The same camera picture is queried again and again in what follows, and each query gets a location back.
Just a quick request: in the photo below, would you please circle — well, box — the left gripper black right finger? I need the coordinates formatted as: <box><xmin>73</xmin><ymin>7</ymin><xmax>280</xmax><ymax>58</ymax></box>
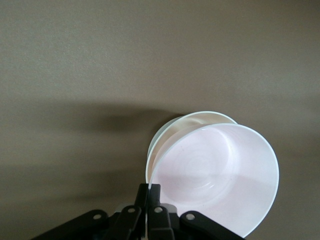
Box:
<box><xmin>147</xmin><ymin>183</ymin><xmax>248</xmax><ymax>240</ymax></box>

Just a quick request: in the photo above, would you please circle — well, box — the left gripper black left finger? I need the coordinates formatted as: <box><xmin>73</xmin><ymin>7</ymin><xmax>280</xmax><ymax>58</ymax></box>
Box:
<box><xmin>31</xmin><ymin>183</ymin><xmax>151</xmax><ymax>240</ymax></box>

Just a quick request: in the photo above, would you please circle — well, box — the pink bowl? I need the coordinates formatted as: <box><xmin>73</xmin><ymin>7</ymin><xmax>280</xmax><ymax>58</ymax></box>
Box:
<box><xmin>149</xmin><ymin>122</ymin><xmax>280</xmax><ymax>238</ymax></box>

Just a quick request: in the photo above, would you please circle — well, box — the white bowl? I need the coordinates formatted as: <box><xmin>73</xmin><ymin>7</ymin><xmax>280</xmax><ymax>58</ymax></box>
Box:
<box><xmin>145</xmin><ymin>111</ymin><xmax>238</xmax><ymax>183</ymax></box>

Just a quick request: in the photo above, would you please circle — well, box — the brown table cover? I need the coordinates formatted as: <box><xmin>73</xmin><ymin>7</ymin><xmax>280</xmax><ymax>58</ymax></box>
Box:
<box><xmin>0</xmin><ymin>0</ymin><xmax>320</xmax><ymax>240</ymax></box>

